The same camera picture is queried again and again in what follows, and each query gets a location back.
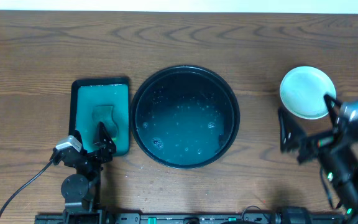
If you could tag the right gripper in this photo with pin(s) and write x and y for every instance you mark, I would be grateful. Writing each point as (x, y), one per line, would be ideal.
(319, 144)

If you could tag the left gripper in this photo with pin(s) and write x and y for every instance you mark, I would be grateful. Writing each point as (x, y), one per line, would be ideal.
(89, 154)

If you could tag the green scrub sponge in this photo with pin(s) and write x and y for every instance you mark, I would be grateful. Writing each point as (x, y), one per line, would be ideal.
(104, 114)

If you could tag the mint plate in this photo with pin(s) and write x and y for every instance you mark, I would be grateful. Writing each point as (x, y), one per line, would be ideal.
(302, 92)

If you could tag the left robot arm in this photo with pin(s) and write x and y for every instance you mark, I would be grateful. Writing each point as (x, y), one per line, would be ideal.
(81, 190)

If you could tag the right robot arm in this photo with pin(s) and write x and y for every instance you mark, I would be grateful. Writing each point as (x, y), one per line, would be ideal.
(341, 170)

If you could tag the black rectangular water tray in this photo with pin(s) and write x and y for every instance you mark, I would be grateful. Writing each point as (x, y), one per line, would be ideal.
(86, 94)

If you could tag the round black serving tray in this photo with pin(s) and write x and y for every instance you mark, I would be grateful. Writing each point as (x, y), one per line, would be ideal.
(184, 116)

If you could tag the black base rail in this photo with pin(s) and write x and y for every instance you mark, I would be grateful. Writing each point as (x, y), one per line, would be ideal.
(135, 218)

